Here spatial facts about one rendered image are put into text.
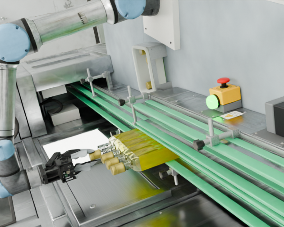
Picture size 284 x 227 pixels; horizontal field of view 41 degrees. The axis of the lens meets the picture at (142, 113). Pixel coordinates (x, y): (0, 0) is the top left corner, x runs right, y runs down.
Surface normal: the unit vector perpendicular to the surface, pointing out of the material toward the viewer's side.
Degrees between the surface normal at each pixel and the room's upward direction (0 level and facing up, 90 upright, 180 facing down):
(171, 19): 0
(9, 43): 82
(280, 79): 0
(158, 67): 90
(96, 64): 90
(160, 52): 90
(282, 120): 0
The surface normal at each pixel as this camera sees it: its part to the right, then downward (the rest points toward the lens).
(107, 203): -0.18, -0.94
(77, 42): 0.39, 0.22
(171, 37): -0.91, 0.28
